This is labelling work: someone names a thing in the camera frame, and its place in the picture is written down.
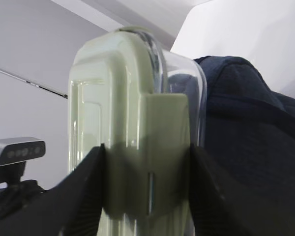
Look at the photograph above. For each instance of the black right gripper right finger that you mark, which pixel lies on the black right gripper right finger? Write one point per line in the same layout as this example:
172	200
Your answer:
235	201

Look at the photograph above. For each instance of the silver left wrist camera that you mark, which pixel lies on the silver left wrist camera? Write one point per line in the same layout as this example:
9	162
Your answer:
20	149

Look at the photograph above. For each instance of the glass container with green lid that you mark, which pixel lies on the glass container with green lid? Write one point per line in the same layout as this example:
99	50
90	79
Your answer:
146	107

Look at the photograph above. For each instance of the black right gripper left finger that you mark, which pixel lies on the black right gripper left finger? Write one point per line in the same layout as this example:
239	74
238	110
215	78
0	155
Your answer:
72	208

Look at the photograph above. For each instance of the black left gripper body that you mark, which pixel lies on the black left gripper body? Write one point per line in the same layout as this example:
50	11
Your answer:
16	194

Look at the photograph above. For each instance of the dark navy lunch bag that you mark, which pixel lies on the dark navy lunch bag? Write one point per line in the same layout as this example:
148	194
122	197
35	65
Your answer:
246	122

